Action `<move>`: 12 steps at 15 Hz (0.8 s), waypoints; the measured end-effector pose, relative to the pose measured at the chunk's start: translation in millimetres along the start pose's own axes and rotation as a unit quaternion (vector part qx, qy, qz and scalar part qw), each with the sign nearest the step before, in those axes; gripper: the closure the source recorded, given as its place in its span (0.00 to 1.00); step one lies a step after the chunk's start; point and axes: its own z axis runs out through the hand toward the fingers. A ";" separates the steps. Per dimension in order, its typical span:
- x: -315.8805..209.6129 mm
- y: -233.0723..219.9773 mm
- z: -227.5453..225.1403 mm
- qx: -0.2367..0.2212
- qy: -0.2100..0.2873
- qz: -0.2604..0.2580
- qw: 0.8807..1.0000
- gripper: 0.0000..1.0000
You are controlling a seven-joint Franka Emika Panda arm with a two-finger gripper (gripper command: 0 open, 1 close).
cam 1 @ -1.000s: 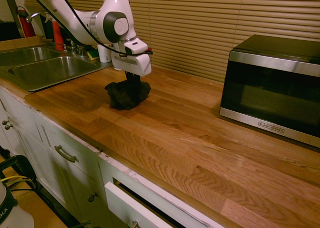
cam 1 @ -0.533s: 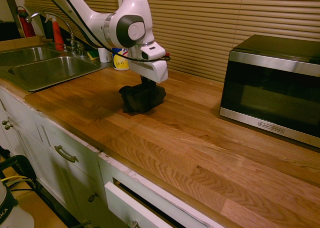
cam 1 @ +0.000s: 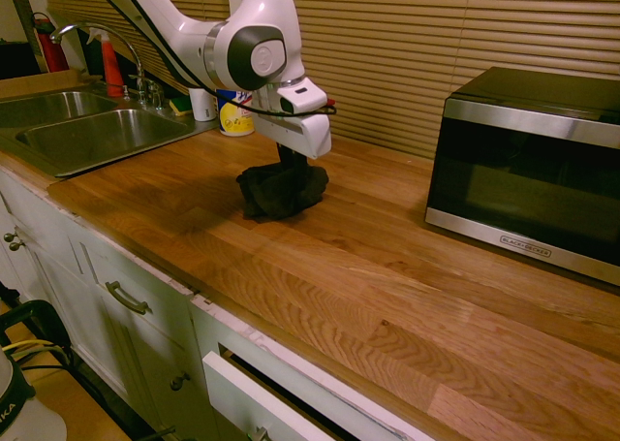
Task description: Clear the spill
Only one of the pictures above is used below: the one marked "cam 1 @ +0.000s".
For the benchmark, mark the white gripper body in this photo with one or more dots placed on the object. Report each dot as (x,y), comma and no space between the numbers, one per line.
(295,133)

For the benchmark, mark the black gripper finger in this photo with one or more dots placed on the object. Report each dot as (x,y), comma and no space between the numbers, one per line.
(284,154)
(300,163)

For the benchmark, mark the dark cloth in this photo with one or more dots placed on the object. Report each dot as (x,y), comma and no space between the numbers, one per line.
(281,194)

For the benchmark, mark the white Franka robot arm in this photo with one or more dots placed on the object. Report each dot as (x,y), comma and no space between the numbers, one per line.
(194,29)

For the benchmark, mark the disinfecting wipes canister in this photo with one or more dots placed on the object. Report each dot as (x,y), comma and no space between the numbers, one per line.
(233,121)

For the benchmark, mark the white cup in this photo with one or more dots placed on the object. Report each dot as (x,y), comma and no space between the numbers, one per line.
(201,107)

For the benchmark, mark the yellow green sponge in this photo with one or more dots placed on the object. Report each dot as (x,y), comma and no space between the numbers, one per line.
(179,106)

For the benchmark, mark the wide beige window blind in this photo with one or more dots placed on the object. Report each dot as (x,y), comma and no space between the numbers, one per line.
(436,43)

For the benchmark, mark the chrome faucet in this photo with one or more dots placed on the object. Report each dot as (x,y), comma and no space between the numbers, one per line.
(131,58)

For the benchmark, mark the stainless steel sink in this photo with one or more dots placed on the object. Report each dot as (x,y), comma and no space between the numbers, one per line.
(97,131)

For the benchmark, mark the orange spray bottle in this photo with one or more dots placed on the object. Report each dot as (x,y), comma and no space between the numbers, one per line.
(111,68)

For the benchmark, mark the black steel microwave oven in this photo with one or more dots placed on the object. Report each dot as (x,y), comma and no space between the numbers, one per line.
(523,179)

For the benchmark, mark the white base cabinet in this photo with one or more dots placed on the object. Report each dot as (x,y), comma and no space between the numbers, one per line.
(97,286)

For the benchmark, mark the open white drawer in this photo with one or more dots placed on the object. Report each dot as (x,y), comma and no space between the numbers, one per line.
(261,397)

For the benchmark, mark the round metal cabinet knob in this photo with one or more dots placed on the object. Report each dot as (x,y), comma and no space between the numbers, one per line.
(9,237)
(180,382)
(16,245)

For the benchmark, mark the red fire extinguisher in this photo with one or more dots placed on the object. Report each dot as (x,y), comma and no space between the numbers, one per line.
(51,43)

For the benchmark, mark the black appliance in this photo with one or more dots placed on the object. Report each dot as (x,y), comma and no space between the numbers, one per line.
(17,60)

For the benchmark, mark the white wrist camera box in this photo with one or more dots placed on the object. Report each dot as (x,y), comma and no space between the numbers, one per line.
(302,94)

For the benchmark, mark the black metal tube frame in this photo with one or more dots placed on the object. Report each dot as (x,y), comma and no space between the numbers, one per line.
(41,310)

